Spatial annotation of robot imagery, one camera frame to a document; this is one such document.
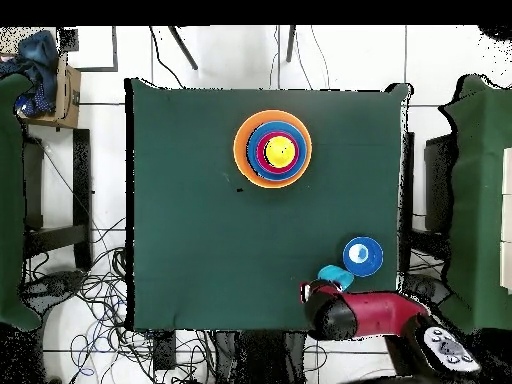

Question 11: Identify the tangle of black cables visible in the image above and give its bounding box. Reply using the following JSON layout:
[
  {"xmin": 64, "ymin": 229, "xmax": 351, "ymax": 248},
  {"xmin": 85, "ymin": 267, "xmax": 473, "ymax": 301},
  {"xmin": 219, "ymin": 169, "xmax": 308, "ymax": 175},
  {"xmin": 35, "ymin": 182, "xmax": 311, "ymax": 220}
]
[{"xmin": 23, "ymin": 217, "xmax": 217, "ymax": 384}]

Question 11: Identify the shallow blue ribbed bowl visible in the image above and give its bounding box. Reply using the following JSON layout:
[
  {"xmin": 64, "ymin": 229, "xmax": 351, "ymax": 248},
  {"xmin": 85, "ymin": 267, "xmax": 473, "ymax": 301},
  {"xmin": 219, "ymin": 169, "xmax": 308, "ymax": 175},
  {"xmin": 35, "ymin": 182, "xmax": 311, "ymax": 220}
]
[{"xmin": 250, "ymin": 127, "xmax": 303, "ymax": 180}]

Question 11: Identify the green cloth covered table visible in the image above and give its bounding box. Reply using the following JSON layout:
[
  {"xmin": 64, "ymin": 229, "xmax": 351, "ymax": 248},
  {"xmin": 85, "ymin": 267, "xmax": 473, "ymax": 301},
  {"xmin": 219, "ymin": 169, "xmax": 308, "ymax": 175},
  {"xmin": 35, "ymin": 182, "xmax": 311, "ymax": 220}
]
[
  {"xmin": 437, "ymin": 73, "xmax": 512, "ymax": 333},
  {"xmin": 0, "ymin": 73, "xmax": 41, "ymax": 331}
]

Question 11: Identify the small light blue bowl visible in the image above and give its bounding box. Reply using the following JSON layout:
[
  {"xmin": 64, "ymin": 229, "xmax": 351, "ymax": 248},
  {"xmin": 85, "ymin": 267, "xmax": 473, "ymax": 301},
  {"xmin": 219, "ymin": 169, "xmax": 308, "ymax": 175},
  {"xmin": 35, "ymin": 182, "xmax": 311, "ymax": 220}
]
[{"xmin": 317, "ymin": 264, "xmax": 356, "ymax": 292}]

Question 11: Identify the blue cloth bundle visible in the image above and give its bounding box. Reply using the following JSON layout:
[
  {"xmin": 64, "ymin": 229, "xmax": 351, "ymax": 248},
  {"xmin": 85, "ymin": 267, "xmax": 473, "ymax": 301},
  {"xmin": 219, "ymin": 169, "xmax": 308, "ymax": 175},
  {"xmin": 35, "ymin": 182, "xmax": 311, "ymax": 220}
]
[{"xmin": 0, "ymin": 30, "xmax": 59, "ymax": 115}]

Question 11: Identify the black stool frame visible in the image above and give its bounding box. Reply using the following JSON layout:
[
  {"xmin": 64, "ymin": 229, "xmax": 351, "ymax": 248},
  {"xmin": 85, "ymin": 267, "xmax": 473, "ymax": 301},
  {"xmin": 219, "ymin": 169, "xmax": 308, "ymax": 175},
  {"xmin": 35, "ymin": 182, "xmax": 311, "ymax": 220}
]
[{"xmin": 23, "ymin": 128, "xmax": 93, "ymax": 271}]

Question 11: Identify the small dark blue bowl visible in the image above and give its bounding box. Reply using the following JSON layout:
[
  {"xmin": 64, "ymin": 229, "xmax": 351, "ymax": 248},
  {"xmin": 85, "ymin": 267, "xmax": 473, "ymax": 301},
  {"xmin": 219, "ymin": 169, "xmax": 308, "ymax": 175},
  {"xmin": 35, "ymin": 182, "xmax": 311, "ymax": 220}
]
[{"xmin": 342, "ymin": 236, "xmax": 385, "ymax": 278}]

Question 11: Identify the large blue bowl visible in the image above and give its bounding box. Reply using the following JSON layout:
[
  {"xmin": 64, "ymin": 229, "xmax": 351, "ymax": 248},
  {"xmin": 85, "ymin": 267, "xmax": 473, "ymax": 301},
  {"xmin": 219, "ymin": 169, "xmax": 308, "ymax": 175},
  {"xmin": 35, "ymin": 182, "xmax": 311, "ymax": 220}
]
[{"xmin": 246, "ymin": 120, "xmax": 308, "ymax": 182}]

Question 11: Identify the dark green table cloth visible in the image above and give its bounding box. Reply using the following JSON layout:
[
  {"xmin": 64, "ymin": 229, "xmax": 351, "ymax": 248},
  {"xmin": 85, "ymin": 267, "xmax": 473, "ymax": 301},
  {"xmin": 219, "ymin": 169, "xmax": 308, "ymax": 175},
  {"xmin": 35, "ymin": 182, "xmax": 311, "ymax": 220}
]
[{"xmin": 124, "ymin": 77, "xmax": 413, "ymax": 333}]

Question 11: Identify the black tripod leg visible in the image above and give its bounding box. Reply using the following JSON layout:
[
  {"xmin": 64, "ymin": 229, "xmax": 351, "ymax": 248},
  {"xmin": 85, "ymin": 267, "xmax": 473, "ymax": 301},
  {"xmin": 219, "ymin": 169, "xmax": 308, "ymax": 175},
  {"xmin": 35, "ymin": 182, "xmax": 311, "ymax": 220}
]
[
  {"xmin": 285, "ymin": 25, "xmax": 297, "ymax": 63},
  {"xmin": 167, "ymin": 25, "xmax": 199, "ymax": 71}
]

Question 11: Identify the yellow plastic cup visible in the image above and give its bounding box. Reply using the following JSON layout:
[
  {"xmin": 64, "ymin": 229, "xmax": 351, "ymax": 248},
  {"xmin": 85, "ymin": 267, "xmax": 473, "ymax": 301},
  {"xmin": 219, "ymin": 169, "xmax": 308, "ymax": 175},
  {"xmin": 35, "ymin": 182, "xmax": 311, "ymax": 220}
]
[{"xmin": 263, "ymin": 134, "xmax": 300, "ymax": 170}]

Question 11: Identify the grey pedestal foot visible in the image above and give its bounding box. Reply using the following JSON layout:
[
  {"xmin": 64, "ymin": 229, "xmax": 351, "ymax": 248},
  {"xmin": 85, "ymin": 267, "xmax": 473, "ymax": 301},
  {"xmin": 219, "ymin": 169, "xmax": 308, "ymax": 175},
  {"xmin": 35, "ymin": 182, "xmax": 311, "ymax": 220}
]
[
  {"xmin": 403, "ymin": 273, "xmax": 452, "ymax": 307},
  {"xmin": 21, "ymin": 269, "xmax": 87, "ymax": 317}
]

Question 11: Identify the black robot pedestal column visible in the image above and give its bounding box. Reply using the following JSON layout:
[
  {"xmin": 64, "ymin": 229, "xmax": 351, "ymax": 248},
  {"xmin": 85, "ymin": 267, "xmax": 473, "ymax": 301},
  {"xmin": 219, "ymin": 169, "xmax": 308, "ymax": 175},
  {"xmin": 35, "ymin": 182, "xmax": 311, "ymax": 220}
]
[{"xmin": 215, "ymin": 329, "xmax": 309, "ymax": 384}]

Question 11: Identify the large orange bowl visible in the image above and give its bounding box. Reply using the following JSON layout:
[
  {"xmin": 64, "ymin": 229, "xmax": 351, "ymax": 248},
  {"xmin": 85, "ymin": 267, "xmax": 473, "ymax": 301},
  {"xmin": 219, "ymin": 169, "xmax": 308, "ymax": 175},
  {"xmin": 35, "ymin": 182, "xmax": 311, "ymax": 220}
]
[{"xmin": 232, "ymin": 109, "xmax": 313, "ymax": 190}]

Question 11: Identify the cardboard box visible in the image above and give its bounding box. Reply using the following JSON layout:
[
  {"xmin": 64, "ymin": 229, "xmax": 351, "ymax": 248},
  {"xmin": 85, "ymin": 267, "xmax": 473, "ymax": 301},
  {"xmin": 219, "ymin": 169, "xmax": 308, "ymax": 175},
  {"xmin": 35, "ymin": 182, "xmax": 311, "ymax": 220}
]
[{"xmin": 19, "ymin": 53, "xmax": 82, "ymax": 130}]

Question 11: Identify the small red bowl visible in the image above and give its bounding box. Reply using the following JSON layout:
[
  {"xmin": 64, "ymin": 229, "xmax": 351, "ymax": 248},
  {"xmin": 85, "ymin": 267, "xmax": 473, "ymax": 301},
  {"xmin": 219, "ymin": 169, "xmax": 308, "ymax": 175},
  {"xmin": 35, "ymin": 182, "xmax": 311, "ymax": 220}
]
[{"xmin": 255, "ymin": 130, "xmax": 302, "ymax": 176}]

